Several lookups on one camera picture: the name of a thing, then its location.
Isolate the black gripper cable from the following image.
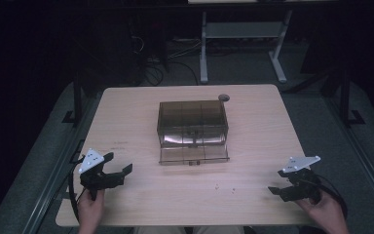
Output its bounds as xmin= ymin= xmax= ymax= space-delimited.
xmin=315 ymin=174 xmax=349 ymax=219
xmin=67 ymin=155 xmax=87 ymax=222

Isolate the black metal stand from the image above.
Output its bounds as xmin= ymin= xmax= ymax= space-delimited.
xmin=337 ymin=67 xmax=367 ymax=129
xmin=61 ymin=69 xmax=86 ymax=128

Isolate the person's left hand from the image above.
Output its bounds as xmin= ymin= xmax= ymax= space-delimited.
xmin=76 ymin=189 xmax=106 ymax=234

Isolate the black floor cable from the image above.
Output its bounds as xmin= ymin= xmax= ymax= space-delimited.
xmin=140 ymin=58 xmax=201 ymax=87

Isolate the white metal desk frame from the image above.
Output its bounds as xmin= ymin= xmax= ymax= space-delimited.
xmin=199 ymin=9 xmax=293 ymax=85

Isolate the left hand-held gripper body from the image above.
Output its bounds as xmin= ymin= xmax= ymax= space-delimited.
xmin=77 ymin=148 xmax=126 ymax=201

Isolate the grey metal floor rail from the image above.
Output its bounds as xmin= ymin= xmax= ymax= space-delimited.
xmin=322 ymin=96 xmax=374 ymax=215
xmin=20 ymin=92 xmax=103 ymax=234

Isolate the person's right hand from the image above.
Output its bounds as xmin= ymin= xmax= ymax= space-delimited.
xmin=294 ymin=189 xmax=351 ymax=234

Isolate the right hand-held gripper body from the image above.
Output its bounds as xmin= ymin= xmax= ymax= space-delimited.
xmin=280 ymin=155 xmax=323 ymax=205

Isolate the brown transparent drawer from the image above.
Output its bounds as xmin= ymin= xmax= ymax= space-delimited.
xmin=158 ymin=143 xmax=231 ymax=167

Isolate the brown transparent drawer box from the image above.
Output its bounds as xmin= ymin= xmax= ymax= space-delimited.
xmin=156 ymin=99 xmax=230 ymax=149

